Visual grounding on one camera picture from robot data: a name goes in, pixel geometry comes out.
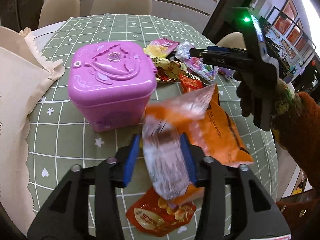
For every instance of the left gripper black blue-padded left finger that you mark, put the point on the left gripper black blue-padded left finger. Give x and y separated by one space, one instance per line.
64 215

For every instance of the jaws of the black right gripper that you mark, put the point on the jaws of the black right gripper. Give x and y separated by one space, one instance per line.
230 58

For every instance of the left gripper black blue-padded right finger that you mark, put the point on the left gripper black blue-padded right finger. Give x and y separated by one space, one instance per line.
235 204

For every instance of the silver purple foil wrapper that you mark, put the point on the silver purple foil wrapper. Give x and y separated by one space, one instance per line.
197 60

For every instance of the small red packet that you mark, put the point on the small red packet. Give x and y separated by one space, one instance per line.
189 84

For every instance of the yellow pink snack wrapper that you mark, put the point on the yellow pink snack wrapper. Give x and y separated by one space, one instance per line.
161 47

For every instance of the orange snack bag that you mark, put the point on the orange snack bag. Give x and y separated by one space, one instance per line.
223 141

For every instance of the red peanut snack packet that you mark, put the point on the red peanut snack packet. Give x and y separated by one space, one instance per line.
154 215

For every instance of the clear pink snack wrapper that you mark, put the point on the clear pink snack wrapper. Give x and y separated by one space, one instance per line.
170 152

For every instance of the gold red noodle wrapper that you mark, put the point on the gold red noodle wrapper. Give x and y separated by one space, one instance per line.
169 70

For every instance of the orange fleece sleeve forearm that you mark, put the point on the orange fleece sleeve forearm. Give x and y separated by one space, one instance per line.
296 121

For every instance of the black gloved right hand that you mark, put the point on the black gloved right hand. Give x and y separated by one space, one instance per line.
245 92

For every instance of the beige chair right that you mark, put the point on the beige chair right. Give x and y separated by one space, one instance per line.
232 40

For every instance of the beige chair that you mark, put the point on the beige chair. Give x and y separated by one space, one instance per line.
130 7
54 11
232 40

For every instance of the dark display cabinet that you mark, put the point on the dark display cabinet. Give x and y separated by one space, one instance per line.
301 71

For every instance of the green grid tablecloth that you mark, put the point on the green grid tablecloth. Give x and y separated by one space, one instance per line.
61 137

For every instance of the pink plastic toy box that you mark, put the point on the pink plastic toy box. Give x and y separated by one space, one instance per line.
110 83

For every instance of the beige chair far middle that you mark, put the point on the beige chair far middle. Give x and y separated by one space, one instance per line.
130 7

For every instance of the beige paper bag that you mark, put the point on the beige paper bag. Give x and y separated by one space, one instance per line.
26 75

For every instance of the beige chair far left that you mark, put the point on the beige chair far left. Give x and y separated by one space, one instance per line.
54 11

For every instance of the red framed wall pictures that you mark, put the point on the red framed wall pictures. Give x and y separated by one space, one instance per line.
290 27

